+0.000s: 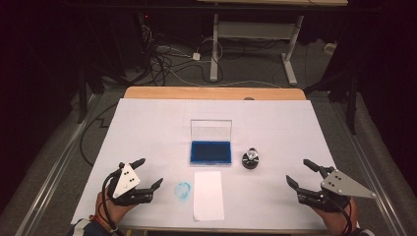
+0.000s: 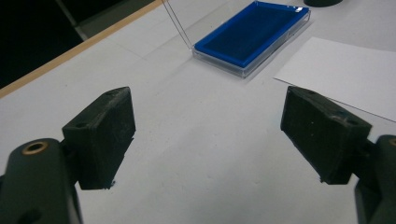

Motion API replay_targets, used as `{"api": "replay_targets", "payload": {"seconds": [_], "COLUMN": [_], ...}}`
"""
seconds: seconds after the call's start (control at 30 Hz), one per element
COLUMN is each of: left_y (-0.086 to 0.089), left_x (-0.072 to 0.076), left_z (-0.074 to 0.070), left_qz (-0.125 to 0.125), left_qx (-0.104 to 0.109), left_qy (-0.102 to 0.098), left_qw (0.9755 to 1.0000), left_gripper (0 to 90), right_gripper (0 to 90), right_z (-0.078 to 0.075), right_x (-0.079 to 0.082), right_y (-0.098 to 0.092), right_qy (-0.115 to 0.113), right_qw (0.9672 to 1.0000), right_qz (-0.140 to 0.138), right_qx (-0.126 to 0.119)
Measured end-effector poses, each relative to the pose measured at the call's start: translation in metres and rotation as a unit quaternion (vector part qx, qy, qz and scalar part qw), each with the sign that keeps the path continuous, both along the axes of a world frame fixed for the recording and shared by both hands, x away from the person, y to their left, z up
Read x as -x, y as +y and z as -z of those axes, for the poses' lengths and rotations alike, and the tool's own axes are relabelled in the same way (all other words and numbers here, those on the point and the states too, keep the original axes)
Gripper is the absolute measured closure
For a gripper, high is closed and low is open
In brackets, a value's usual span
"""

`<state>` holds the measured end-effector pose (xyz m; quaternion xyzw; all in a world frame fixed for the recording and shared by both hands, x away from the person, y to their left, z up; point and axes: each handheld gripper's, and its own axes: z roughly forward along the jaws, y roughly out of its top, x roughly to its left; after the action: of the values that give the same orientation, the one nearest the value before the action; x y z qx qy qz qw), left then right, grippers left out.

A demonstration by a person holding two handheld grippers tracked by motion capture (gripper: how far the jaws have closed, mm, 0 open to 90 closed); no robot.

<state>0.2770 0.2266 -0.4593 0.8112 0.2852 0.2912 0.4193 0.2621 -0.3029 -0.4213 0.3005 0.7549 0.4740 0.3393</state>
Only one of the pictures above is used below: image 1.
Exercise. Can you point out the black metal stand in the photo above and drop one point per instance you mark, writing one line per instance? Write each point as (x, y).
(351, 98)
(82, 98)

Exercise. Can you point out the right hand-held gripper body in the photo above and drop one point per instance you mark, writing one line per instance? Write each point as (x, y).
(341, 185)

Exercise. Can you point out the white metal frame desk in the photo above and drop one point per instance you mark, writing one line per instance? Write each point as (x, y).
(255, 30)

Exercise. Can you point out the person's left hand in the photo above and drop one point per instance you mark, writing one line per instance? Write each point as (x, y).
(109, 213)

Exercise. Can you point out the black round stamp cap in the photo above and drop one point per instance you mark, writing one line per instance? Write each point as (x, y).
(250, 165)

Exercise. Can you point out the white paper sheet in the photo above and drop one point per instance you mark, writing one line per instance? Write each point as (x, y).
(208, 196)

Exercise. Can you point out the person's right hand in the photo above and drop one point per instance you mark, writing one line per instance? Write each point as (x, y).
(337, 221)

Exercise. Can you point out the small white power adapter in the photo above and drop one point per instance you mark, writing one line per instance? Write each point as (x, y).
(196, 56)

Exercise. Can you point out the black equipment with red light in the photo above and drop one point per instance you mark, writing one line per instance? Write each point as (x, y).
(145, 29)

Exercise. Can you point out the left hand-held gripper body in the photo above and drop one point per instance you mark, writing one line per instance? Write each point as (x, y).
(126, 183)

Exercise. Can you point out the aluminium floor rail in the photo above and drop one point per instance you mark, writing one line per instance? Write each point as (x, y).
(55, 170)
(370, 170)

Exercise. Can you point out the white box on floor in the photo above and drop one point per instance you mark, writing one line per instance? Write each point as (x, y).
(329, 48)

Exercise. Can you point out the large white table cover sheet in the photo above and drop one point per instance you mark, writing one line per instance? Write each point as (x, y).
(157, 131)

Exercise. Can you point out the blue ink pad clear case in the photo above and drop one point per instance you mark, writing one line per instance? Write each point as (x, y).
(210, 152)

